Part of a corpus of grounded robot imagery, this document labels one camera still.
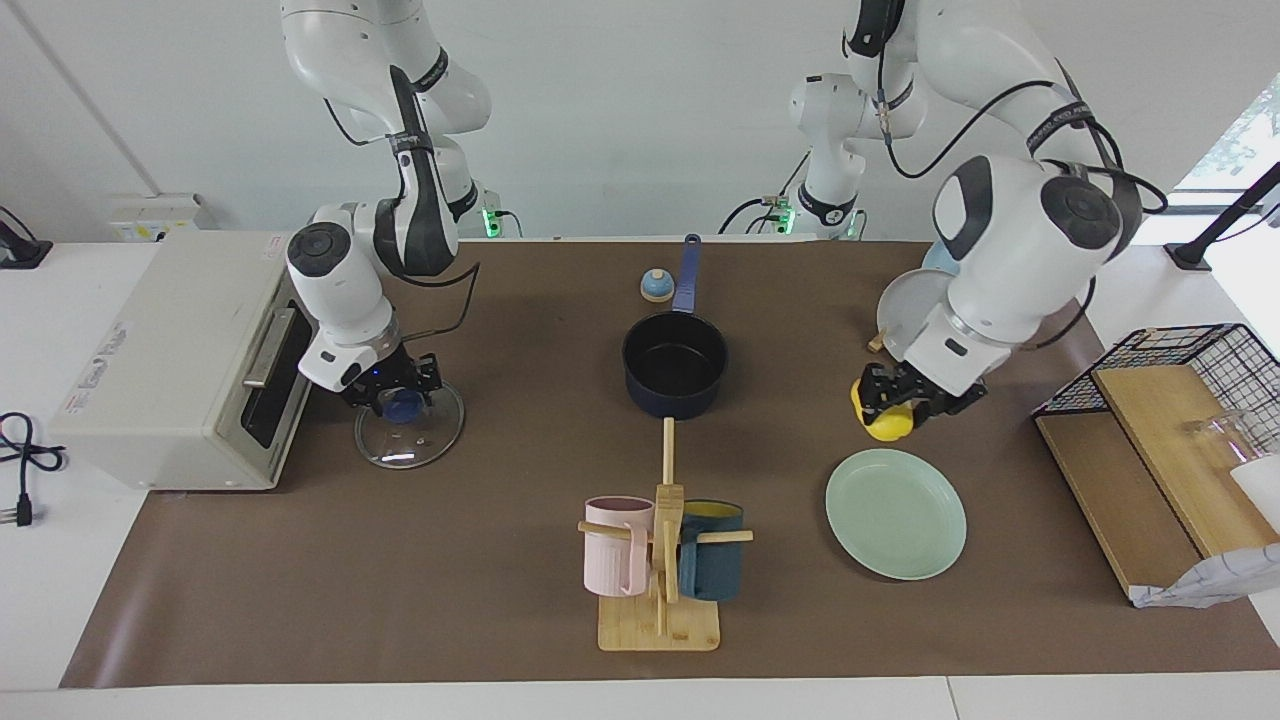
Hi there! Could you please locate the dark blue pot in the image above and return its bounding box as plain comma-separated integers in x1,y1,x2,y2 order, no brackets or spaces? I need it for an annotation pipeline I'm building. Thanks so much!
622,234,729,420

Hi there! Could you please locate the dark teal mug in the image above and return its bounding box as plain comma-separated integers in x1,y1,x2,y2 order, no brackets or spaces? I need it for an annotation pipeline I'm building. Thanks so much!
678,499,746,602

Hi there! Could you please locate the glass lid blue knob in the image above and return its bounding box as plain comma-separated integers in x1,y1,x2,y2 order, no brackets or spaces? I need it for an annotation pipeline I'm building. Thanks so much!
354,374,466,470

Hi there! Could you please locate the grey plate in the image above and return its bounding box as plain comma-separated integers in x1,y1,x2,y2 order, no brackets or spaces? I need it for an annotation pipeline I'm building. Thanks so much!
877,268,956,363

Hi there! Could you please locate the light wooden cutting board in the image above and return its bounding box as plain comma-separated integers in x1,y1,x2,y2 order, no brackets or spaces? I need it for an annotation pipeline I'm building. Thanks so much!
1090,364,1280,559

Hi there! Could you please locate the black base power cable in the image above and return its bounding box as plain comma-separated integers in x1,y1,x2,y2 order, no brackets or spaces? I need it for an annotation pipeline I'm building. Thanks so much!
718,150,813,237

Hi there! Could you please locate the wooden mug rack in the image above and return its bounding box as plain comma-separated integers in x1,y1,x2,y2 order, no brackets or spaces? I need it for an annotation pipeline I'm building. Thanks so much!
577,418,754,653

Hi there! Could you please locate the white power strip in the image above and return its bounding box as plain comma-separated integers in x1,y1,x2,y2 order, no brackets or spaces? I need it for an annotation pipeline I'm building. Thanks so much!
108,193,219,244

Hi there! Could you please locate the beige toaster oven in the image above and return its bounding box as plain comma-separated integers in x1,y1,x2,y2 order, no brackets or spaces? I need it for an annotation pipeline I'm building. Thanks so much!
48,232,341,491

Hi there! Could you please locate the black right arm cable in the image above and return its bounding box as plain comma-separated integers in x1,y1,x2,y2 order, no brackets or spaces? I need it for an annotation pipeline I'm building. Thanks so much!
322,60,483,341

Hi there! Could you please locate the brown wooden board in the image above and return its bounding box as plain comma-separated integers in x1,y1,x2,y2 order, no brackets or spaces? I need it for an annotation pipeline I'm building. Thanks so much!
1035,410,1201,601

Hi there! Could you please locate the green plate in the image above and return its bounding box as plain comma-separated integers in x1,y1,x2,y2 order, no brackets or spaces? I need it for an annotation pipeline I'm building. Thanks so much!
825,448,968,581

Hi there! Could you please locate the brown table mat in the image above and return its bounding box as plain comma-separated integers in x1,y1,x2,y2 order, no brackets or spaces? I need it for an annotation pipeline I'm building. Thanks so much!
60,240,1280,689

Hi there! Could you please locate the white checkered cloth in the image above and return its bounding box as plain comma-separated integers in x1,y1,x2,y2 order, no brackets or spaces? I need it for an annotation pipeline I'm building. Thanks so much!
1130,543,1280,609

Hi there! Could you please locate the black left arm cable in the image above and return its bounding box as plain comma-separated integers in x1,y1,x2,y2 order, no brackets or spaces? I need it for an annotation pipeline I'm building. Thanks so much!
843,0,1169,217

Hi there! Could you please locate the clear glass cup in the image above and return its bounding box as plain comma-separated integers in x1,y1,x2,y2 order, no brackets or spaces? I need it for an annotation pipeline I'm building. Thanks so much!
1180,408,1280,471

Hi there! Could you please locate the pink ribbed mug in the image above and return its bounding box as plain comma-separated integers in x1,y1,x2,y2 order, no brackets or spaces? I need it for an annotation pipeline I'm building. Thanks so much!
584,496,656,598

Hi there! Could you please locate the black mounting stand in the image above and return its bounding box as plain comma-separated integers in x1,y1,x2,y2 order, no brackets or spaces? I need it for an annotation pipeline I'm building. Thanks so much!
1165,160,1280,273

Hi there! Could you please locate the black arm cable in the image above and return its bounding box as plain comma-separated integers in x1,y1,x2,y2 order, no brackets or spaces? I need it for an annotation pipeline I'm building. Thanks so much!
322,60,483,341
843,0,1169,217

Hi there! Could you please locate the black table clamp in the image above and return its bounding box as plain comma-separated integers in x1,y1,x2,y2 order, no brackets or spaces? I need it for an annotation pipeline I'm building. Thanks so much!
0,205,53,269

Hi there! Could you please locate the black power cord with plug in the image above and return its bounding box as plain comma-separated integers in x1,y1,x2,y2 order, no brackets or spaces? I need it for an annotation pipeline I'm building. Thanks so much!
0,412,66,528

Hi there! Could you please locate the white cup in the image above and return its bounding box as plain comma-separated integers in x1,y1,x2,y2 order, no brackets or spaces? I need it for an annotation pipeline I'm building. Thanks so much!
1230,455,1280,531

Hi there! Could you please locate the black wire basket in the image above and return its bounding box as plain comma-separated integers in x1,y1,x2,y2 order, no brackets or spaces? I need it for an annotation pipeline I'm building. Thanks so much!
1032,323,1280,456

